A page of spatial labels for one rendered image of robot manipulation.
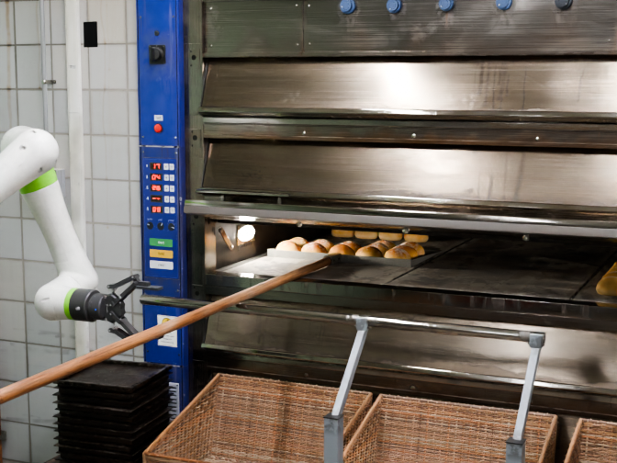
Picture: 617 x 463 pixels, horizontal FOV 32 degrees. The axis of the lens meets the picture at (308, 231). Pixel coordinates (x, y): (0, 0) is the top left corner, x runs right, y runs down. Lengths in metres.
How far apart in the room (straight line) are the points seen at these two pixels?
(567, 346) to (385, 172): 0.75
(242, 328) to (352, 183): 0.63
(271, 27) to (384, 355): 1.09
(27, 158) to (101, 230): 0.89
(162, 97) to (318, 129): 0.55
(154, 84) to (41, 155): 0.75
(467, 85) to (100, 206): 1.36
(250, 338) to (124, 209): 0.63
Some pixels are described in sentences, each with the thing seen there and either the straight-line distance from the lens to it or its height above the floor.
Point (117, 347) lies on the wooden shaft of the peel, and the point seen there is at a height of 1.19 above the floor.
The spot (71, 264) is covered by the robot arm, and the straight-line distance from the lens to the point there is 3.21.
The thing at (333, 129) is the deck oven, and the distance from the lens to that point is 3.36.
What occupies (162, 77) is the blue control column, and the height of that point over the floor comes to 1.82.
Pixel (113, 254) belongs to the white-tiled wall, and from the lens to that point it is 3.79.
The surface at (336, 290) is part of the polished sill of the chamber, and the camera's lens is 3.41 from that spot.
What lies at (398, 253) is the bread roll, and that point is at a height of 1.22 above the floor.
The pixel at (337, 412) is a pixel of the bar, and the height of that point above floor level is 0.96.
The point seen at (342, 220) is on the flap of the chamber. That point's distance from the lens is 3.21.
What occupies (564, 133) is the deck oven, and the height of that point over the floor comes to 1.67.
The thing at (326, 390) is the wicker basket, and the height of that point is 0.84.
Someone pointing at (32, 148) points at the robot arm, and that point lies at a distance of 2.96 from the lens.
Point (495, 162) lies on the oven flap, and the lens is 3.22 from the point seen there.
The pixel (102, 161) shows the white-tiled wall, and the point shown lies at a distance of 3.77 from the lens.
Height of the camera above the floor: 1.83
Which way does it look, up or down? 8 degrees down
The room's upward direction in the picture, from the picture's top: straight up
